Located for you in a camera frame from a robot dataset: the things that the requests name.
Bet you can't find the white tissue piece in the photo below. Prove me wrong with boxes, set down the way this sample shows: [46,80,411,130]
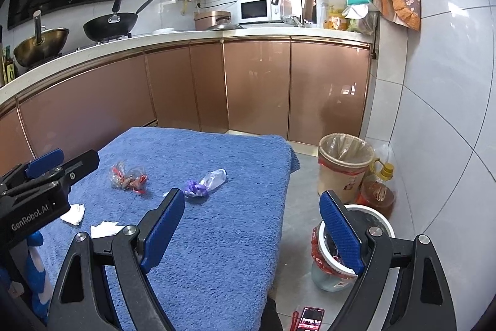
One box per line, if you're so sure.
[90,221,124,239]

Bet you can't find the clear plastic wrapper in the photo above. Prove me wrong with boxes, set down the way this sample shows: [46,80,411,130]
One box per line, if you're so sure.
[109,161,148,194]

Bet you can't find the purple plastic wrapper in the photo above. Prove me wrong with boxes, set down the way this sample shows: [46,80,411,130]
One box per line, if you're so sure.
[184,169,227,198]

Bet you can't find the white trash bucket black liner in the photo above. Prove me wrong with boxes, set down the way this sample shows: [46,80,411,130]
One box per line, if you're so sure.
[311,204,395,292]

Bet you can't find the beige trash bin with liner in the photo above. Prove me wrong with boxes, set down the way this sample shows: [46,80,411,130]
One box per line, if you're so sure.
[317,133,375,204]

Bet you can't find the brown kitchen cabinets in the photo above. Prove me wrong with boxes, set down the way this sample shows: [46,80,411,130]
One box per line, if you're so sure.
[1,33,372,171]

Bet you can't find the blue white gloved left hand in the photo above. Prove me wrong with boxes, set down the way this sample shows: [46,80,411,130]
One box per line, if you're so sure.
[1,231,53,324]

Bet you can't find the yellow capped oil bottle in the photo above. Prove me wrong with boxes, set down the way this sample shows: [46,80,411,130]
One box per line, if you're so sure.
[356,158,396,218]

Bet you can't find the blue towel table cover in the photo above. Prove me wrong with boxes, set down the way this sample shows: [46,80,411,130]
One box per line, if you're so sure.
[68,127,299,330]

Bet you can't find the smartphone with red screen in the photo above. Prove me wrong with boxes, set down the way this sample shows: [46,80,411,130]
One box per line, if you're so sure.
[290,306,325,331]

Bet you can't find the dark olive oil bottle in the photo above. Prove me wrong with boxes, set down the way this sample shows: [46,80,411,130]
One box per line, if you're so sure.
[3,45,18,83]

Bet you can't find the black wok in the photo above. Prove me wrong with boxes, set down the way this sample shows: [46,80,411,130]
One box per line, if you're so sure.
[82,0,154,43]

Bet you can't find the brown rice cooker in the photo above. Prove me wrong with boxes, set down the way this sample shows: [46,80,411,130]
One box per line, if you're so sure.
[193,10,231,31]

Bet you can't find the chrome faucet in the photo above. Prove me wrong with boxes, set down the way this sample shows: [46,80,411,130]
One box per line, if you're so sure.
[271,0,304,28]

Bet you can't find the white microwave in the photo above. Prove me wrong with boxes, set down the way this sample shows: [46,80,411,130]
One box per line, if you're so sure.
[238,0,280,24]

